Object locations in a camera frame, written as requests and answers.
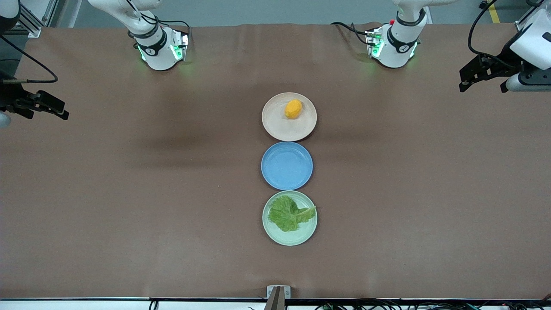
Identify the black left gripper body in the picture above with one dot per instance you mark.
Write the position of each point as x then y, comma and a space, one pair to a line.
504, 61

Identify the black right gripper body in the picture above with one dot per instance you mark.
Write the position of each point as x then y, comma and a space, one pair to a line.
11, 96

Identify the yellow lemon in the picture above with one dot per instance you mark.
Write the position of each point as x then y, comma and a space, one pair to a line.
293, 109

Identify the green lettuce leaf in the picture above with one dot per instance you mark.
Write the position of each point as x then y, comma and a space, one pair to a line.
286, 215

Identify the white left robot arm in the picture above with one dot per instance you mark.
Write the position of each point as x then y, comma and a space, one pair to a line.
398, 45

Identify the brown table cover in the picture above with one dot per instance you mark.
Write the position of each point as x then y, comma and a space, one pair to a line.
129, 237

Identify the pink round plate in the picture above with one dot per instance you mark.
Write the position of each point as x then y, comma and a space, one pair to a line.
286, 127

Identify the blue round plate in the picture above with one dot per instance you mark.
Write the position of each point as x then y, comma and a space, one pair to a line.
286, 166

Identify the light green round plate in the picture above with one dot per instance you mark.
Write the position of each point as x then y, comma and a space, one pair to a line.
289, 237

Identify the aluminium frame profile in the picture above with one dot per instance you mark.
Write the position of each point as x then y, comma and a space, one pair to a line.
32, 23

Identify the white table edge rail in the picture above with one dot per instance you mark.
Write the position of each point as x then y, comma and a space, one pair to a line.
86, 306

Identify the small metal bracket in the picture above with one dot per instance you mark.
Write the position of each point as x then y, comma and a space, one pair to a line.
270, 290

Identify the brown camera mount post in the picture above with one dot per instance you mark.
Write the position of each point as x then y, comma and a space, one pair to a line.
275, 301

